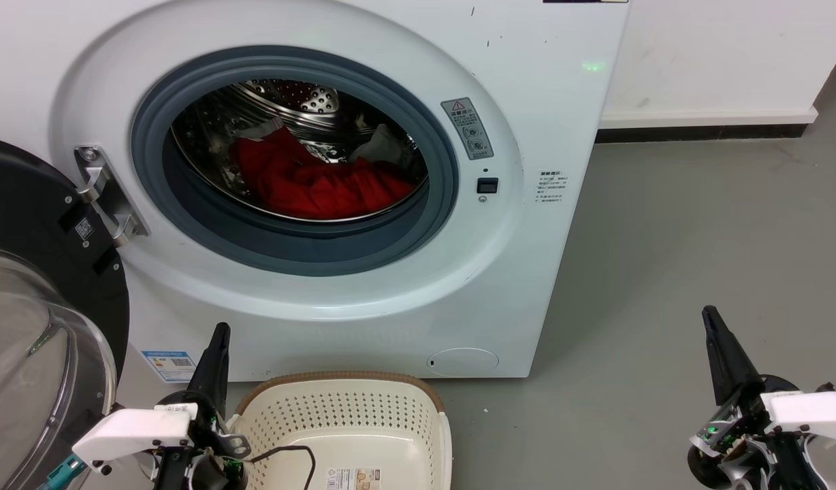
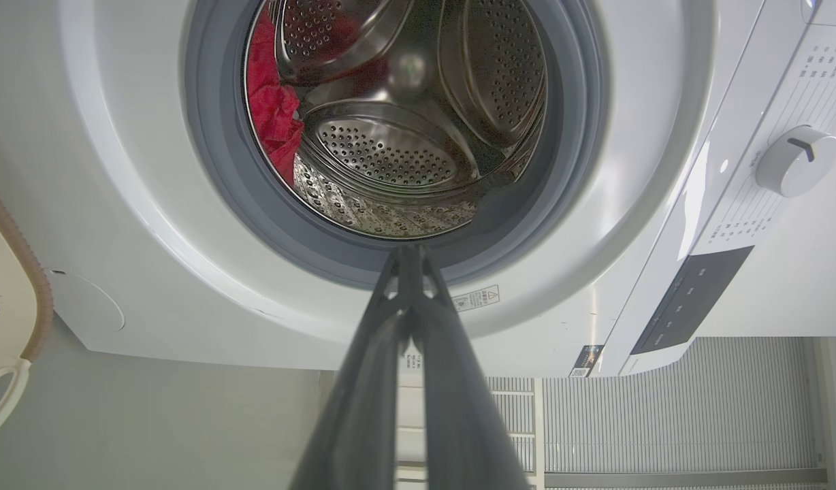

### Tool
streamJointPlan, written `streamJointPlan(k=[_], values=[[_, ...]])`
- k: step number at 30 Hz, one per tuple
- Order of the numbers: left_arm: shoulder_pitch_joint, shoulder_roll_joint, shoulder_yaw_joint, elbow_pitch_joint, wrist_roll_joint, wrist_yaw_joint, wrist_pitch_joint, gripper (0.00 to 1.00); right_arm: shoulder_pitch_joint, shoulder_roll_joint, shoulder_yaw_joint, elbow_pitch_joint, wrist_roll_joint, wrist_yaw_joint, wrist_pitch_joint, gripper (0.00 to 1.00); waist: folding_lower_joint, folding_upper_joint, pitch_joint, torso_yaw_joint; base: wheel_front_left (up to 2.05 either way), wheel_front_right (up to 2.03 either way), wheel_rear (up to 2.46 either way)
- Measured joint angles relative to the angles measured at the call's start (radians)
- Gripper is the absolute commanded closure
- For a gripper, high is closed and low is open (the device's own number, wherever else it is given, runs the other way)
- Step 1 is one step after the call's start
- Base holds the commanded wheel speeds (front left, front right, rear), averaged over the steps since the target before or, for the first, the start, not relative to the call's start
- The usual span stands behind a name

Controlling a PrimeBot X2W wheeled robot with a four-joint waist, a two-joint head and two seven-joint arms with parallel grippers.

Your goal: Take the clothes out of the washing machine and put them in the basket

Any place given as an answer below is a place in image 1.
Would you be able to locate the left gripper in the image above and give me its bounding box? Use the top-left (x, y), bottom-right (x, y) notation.
top-left (71, 323), bottom-right (251, 490)

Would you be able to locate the thin black left gripper cable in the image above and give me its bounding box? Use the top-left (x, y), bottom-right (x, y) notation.
top-left (246, 445), bottom-right (317, 490)

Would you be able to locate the cream plastic laundry basket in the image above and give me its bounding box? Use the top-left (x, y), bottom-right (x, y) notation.
top-left (226, 371), bottom-right (453, 490)

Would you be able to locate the blue energy label sticker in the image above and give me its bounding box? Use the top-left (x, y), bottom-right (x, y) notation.
top-left (141, 350), bottom-right (198, 383)

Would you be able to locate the teal left cable connector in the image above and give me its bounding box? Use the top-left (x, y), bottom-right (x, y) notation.
top-left (39, 455), bottom-right (86, 490)

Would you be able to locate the red garment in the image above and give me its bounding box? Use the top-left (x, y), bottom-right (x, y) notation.
top-left (236, 127), bottom-right (416, 221)

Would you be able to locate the small text sticker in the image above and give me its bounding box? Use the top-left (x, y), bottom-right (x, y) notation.
top-left (534, 169), bottom-right (569, 206)

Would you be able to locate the round drain filter cover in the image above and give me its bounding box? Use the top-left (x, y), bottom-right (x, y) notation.
top-left (427, 348), bottom-right (500, 377)

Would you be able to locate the grey rubber door gasket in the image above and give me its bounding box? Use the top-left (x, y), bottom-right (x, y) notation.
top-left (131, 45), bottom-right (460, 277)

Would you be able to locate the chrome door hinge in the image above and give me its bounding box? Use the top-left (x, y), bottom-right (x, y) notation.
top-left (74, 144), bottom-right (150, 248)

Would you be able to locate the stainless steel washing machine drum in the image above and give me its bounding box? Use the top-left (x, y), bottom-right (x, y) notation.
top-left (171, 80), bottom-right (429, 223)

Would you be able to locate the white front-load washing machine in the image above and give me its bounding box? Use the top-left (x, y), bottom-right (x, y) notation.
top-left (0, 0), bottom-right (631, 383)

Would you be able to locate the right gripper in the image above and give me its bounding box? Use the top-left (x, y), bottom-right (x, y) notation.
top-left (687, 306), bottom-right (836, 490)

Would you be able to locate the washing machine glass door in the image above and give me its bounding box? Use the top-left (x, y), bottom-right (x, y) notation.
top-left (0, 135), bottom-right (131, 490)

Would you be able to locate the grey warning sticker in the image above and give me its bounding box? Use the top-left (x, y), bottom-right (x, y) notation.
top-left (440, 97), bottom-right (494, 161)

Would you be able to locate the white garment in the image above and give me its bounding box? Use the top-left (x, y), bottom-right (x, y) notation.
top-left (349, 123), bottom-right (409, 168)

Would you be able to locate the white and black baseboard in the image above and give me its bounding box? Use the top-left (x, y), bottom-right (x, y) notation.
top-left (595, 105), bottom-right (819, 144)

